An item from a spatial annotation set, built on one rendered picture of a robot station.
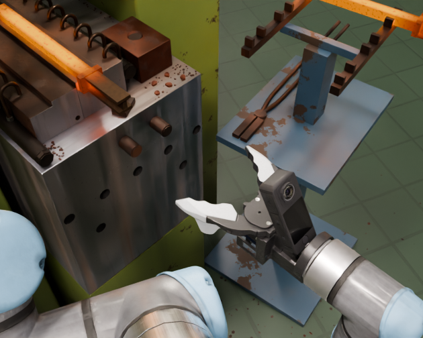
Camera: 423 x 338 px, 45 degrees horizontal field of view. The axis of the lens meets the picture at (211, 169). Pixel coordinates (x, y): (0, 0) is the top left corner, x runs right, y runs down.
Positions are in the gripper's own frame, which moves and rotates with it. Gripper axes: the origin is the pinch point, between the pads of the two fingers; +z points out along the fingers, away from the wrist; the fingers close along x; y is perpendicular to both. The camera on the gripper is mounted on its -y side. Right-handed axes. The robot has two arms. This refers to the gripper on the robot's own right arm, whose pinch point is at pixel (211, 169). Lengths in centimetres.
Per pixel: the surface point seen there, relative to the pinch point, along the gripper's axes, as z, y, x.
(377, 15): 9, 6, 62
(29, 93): 36.3, 1.9, -8.8
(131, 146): 21.6, 11.7, 0.6
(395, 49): 51, 100, 185
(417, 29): 0, 6, 63
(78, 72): 31.7, -0.9, -1.1
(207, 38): 45, 20, 44
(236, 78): 92, 100, 111
